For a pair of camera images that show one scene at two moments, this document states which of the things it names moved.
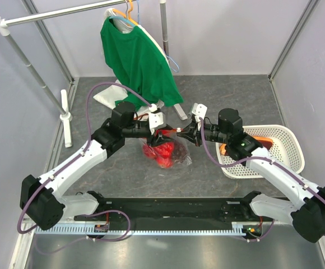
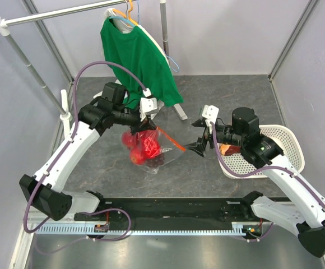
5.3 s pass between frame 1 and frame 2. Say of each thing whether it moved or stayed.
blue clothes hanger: stayed
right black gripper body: moved
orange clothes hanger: stayed
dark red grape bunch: moved
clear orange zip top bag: moved
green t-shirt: stayed
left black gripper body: moved
